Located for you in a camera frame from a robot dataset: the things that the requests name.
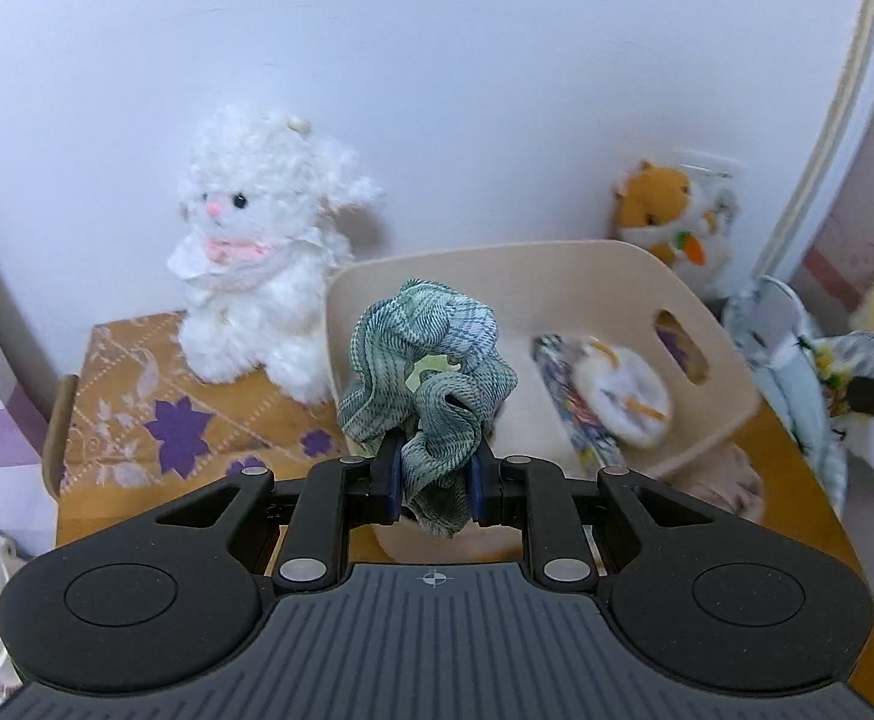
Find green plaid scrunchie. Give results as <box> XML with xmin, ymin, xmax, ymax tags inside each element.
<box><xmin>338</xmin><ymin>280</ymin><xmax>518</xmax><ymax>538</ymax></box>

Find white wall outlet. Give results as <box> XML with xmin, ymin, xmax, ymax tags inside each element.
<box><xmin>672</xmin><ymin>148</ymin><xmax>744</xmax><ymax>192</ymax></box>

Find white fluffy plush toy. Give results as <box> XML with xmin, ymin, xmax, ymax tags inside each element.
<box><xmin>572</xmin><ymin>338</ymin><xmax>674</xmax><ymax>450</ymax></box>

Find white fluffy lamb plush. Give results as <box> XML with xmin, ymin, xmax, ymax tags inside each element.
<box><xmin>169</xmin><ymin>106</ymin><xmax>382</xmax><ymax>405</ymax></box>

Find orange hamster plush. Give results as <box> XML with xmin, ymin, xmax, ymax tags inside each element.
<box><xmin>612</xmin><ymin>161</ymin><xmax>739</xmax><ymax>299</ymax></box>

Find white green snack bag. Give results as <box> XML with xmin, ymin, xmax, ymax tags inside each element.
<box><xmin>804</xmin><ymin>330</ymin><xmax>874</xmax><ymax>472</ymax></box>

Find beige plastic storage bin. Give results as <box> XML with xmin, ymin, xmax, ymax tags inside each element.
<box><xmin>325</xmin><ymin>241</ymin><xmax>757</xmax><ymax>562</ymax></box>

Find floral brown table runner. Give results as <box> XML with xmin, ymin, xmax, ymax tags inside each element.
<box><xmin>58</xmin><ymin>308</ymin><xmax>356</xmax><ymax>501</ymax></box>

